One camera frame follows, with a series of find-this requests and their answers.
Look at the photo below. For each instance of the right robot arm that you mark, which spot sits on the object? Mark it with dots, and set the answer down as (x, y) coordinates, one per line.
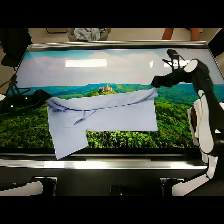
(204, 86)

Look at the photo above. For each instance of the person's legs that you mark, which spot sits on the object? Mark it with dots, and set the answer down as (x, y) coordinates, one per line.
(167, 33)

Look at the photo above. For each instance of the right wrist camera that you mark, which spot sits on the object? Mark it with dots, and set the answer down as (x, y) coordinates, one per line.
(173, 54)

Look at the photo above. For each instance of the silver frame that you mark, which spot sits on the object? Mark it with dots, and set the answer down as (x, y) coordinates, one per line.
(100, 164)

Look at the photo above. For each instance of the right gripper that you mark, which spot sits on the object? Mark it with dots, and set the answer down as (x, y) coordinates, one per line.
(163, 80)

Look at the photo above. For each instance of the light blue shirt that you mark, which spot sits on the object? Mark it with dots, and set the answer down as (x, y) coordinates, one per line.
(110, 116)

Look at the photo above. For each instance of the heap of clothes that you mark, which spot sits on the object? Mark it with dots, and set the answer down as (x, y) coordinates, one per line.
(87, 33)

